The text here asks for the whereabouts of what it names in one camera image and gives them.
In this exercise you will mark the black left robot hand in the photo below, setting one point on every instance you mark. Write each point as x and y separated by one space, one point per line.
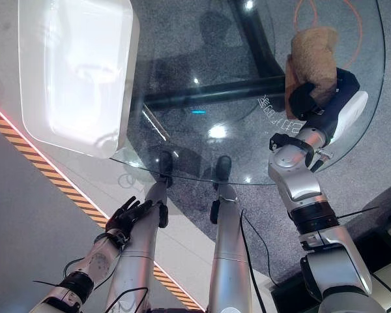
127 216

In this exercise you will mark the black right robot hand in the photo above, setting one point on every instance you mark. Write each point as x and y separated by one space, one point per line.
343 107

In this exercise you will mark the brown fuzzy cloth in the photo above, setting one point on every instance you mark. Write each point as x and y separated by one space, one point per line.
314 58

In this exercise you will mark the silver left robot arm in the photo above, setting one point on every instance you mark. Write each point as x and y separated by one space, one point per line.
96 261

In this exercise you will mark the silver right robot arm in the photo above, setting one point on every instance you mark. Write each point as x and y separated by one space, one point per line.
299 182

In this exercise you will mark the white plastic basket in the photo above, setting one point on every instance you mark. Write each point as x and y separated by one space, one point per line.
81 65

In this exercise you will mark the orange black striped floor tape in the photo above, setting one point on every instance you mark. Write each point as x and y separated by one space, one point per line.
58 182

